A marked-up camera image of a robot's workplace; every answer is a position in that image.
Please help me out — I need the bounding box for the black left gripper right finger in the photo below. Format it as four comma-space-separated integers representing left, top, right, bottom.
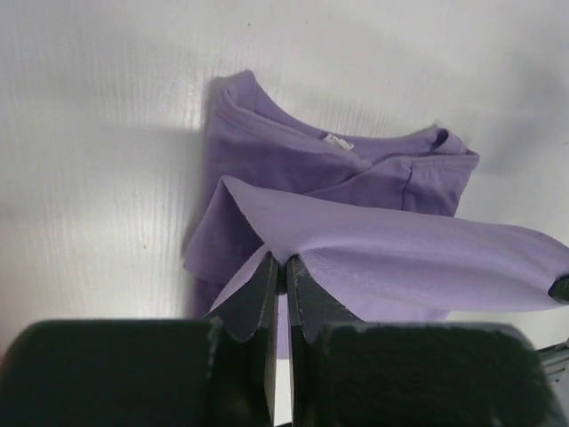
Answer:
285, 255, 362, 426

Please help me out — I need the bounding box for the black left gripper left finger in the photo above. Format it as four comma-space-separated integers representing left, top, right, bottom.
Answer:
205, 253, 279, 426

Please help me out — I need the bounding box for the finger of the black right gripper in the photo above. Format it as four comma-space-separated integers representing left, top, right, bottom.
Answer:
548, 275, 569, 304

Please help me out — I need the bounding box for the lavender purple t-shirt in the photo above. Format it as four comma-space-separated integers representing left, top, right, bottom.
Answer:
180, 70, 569, 361

